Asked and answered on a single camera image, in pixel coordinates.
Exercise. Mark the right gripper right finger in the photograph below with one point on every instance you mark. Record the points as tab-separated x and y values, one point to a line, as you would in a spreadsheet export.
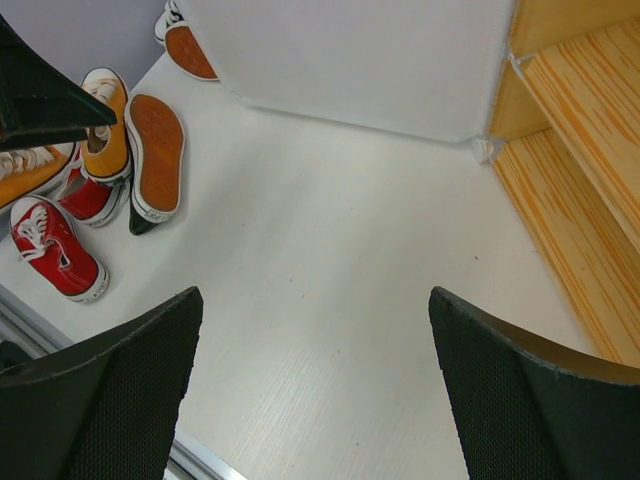
526	407

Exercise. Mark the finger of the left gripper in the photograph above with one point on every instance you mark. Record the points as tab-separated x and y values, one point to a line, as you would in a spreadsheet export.
39	105

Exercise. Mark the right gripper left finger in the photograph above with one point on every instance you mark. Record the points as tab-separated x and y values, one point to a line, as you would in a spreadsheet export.
100	395

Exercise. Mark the white cabinet door panel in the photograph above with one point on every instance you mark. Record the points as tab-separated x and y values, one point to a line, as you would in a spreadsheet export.
422	68

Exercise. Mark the wooden shoe cabinet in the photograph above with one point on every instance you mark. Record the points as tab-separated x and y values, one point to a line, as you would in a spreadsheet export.
563	140

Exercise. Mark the red sneaker upper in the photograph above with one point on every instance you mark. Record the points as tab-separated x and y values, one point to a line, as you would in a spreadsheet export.
89	202

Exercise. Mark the red sneaker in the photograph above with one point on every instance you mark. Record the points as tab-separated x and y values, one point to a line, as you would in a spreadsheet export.
89	202
45	238

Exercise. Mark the black sneaker on side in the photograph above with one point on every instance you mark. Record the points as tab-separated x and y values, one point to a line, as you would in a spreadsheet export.
158	140

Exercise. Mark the red sneaker lower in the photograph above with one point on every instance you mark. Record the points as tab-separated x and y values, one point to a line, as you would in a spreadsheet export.
45	238

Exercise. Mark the overturned grey sneaker orange sole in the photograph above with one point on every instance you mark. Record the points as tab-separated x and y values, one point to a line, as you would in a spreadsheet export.
184	50

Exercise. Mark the black sneaker white laces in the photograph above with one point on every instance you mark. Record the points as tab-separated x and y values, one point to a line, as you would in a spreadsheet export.
169	17

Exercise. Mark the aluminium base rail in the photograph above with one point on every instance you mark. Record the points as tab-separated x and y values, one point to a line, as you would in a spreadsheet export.
75	400

